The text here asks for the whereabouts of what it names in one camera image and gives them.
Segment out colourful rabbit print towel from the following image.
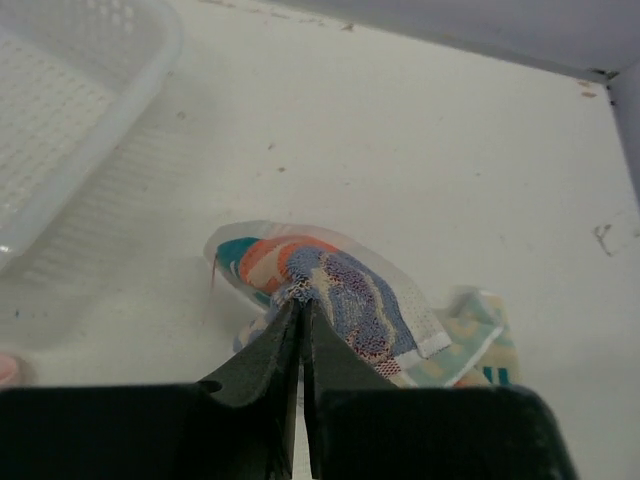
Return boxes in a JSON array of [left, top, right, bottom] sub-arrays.
[[204, 220, 521, 388]]

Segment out pink towel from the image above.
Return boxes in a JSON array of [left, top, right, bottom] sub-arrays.
[[0, 351, 37, 388]]

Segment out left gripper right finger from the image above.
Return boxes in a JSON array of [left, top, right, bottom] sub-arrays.
[[300, 303, 578, 479]]

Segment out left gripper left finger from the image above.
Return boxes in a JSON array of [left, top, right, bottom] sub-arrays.
[[1, 303, 300, 479]]

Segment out translucent plastic basket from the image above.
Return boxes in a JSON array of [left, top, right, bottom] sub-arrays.
[[0, 0, 184, 281]]

